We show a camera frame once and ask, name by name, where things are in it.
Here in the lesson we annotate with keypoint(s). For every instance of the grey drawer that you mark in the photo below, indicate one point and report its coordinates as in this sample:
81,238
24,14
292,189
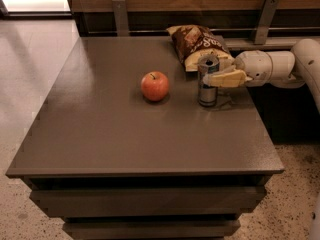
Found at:
148,202
151,230

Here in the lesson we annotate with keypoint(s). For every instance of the metal wall bracket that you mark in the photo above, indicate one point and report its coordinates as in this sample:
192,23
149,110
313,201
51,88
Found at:
265,19
121,17

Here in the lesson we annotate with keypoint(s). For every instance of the upper grey drawer front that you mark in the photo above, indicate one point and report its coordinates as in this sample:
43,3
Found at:
148,202

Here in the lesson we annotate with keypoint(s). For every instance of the horizontal metal rail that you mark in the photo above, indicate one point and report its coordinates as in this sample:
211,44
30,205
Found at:
232,32

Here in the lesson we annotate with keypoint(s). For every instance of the lower grey drawer front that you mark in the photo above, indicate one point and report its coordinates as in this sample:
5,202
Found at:
151,230

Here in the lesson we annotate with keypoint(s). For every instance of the grey drawer cabinet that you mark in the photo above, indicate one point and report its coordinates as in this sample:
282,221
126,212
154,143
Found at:
96,130

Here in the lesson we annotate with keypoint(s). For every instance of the blue silver redbull can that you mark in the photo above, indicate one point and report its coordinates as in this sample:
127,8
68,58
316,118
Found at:
207,94

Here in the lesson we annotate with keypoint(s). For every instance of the red apple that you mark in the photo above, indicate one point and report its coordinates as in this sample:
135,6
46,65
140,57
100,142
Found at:
154,86

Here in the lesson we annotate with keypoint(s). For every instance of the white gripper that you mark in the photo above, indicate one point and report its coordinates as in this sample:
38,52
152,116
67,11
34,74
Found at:
258,67

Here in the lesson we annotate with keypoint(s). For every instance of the brown yellow chip bag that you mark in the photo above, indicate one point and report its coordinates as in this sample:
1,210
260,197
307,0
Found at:
192,46

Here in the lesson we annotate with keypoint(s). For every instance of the right metal wall bracket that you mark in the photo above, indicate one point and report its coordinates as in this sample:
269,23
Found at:
265,19

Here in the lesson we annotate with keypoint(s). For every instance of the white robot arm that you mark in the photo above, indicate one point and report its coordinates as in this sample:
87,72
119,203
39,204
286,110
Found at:
283,69

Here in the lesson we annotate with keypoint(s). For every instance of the left metal wall bracket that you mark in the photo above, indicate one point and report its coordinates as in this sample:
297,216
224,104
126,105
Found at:
121,17

